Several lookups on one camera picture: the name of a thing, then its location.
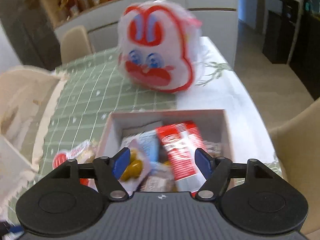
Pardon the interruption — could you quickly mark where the red white snack packet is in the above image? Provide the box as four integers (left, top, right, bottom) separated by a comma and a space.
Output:
156, 121, 206, 196

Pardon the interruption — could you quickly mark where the red round lid cup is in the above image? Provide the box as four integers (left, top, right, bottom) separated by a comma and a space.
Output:
51, 139, 97, 188

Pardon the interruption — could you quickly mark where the blue white snack packet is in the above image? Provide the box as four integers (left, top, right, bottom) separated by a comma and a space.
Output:
120, 130, 159, 163

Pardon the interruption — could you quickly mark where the pink open gift box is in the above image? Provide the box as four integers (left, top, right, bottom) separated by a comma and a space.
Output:
96, 109, 234, 193

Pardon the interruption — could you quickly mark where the white cartoon food cover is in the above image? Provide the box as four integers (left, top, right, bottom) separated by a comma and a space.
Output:
1, 66, 69, 217

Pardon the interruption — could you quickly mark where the green grid tablecloth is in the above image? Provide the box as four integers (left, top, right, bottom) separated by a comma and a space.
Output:
4, 37, 283, 224

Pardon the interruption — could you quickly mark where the black fish tank stand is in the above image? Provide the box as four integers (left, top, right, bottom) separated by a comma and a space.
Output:
263, 0, 319, 100

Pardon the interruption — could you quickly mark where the white sideboard cabinet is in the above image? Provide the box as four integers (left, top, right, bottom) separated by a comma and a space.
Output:
40, 0, 238, 65

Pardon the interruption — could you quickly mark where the beige chair right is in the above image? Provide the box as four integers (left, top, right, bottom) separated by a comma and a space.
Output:
269, 99, 320, 239

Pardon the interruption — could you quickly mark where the beige chair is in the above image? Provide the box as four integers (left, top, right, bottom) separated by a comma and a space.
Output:
60, 25, 95, 64
269, 99, 320, 239

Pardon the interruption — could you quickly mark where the red white bunny bag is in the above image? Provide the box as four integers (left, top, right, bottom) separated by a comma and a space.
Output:
118, 0, 204, 93

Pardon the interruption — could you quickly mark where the silver green cracker packet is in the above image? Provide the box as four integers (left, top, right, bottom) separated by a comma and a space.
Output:
139, 163, 175, 192

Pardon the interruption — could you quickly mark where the beige chair far left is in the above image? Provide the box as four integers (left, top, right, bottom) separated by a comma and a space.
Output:
60, 25, 95, 64

